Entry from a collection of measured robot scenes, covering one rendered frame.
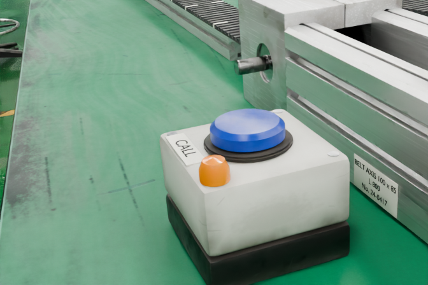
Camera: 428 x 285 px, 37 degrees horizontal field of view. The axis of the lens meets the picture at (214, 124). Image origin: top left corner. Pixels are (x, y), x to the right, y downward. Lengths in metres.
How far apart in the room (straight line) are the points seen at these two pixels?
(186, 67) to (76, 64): 0.13
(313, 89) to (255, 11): 0.10
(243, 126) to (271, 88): 0.18
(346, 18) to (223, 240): 0.23
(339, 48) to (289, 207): 0.13
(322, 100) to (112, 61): 0.34
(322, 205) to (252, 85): 0.23
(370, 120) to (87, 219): 0.18
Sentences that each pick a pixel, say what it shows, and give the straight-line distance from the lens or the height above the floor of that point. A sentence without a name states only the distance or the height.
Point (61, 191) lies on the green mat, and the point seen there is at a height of 0.78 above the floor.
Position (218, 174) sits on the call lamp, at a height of 0.85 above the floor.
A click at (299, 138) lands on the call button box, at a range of 0.35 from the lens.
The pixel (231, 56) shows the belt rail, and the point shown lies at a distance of 0.68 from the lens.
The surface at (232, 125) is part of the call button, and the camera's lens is 0.33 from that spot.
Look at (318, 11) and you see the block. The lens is 0.48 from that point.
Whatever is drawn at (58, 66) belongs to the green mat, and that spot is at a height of 0.78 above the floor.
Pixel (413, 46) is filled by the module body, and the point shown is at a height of 0.85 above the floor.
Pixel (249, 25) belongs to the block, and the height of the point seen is 0.85.
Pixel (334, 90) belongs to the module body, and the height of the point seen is 0.84.
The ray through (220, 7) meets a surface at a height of 0.81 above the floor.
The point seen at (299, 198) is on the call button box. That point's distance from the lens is 0.32.
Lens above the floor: 0.99
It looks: 23 degrees down
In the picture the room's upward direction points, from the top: 5 degrees counter-clockwise
